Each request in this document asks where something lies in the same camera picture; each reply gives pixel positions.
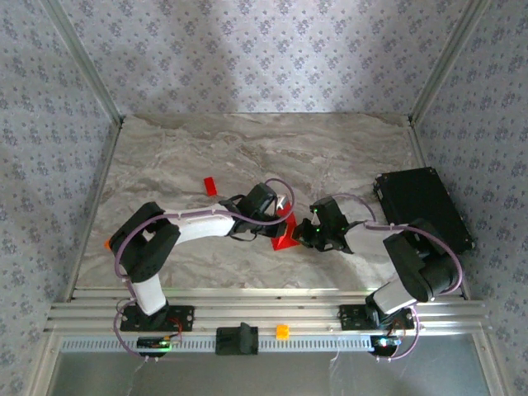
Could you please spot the red paper sheet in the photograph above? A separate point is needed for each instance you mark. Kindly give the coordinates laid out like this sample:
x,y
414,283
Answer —
x,y
284,244

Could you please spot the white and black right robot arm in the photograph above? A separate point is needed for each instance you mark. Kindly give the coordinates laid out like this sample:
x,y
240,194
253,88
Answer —
x,y
371,243

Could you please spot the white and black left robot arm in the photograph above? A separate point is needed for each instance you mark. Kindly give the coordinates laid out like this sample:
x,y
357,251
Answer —
x,y
198,227

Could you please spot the small red block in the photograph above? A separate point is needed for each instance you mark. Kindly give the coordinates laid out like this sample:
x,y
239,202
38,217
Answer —
x,y
210,186

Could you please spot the black flat case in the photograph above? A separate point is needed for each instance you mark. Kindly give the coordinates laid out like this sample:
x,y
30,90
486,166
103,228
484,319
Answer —
x,y
416,194

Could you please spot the small orange block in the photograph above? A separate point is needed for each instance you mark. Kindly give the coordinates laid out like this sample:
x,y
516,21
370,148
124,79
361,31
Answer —
x,y
282,332

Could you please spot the right controller board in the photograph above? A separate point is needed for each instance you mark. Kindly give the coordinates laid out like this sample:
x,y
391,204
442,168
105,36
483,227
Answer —
x,y
383,344

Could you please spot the controller board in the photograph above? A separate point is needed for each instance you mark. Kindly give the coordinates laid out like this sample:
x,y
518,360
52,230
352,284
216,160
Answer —
x,y
383,344
152,342

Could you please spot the left controller board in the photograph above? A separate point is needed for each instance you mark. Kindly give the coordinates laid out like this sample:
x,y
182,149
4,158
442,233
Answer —
x,y
152,342

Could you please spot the aluminium rail frame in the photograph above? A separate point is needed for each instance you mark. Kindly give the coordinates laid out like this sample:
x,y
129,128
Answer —
x,y
288,305

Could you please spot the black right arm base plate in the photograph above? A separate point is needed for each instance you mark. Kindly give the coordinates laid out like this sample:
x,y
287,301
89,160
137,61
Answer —
x,y
350,317

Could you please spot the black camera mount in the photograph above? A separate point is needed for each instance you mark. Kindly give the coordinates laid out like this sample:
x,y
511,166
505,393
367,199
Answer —
x,y
237,340

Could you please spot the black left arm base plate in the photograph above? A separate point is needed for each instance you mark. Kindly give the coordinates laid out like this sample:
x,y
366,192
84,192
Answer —
x,y
181,317

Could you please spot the aluminium corner post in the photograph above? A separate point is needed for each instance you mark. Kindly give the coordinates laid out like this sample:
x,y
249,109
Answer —
x,y
86,62
447,62

